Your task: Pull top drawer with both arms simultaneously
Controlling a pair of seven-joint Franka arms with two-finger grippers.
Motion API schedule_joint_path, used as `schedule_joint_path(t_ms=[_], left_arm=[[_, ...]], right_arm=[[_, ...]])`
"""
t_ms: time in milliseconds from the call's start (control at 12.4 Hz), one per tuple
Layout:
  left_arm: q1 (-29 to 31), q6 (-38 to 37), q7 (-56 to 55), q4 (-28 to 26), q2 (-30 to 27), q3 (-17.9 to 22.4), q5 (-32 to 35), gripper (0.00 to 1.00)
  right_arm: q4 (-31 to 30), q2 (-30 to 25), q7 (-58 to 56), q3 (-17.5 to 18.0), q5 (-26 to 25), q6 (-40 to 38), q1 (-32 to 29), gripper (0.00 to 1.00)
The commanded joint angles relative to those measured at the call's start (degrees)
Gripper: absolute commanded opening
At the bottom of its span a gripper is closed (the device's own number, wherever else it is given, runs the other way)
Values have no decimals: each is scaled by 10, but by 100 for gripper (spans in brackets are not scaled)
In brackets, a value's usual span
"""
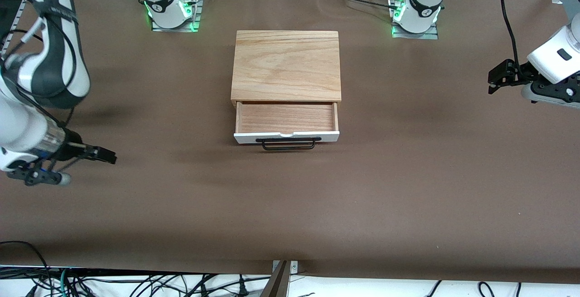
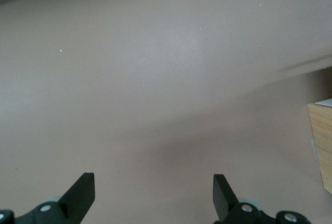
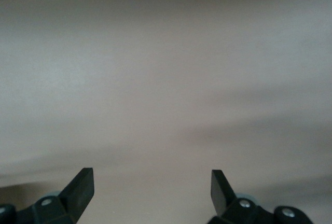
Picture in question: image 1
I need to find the black wire drawer handle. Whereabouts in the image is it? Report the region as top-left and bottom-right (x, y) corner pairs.
(256, 137), (322, 151)

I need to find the white-fronted wooden drawer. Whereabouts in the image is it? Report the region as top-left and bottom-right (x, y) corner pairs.
(233, 101), (340, 145)

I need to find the light wooden drawer cabinet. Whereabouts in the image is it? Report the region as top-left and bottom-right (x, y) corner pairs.
(231, 30), (342, 107)

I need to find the brown table mat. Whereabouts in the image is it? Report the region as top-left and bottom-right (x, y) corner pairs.
(0, 0), (580, 284)

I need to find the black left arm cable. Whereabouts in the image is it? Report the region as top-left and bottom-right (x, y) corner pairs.
(500, 0), (532, 79)

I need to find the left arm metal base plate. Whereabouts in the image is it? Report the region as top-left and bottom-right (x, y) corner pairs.
(391, 0), (440, 40)

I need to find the black looped floor cable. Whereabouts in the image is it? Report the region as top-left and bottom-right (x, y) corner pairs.
(0, 241), (51, 297)

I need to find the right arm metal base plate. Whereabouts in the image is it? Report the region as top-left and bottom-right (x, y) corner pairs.
(152, 0), (201, 32)

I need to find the grey camera mount pole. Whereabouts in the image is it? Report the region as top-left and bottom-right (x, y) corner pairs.
(260, 261), (291, 297)

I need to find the small metal clamp bracket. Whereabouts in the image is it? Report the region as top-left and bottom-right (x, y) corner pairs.
(272, 260), (299, 274)

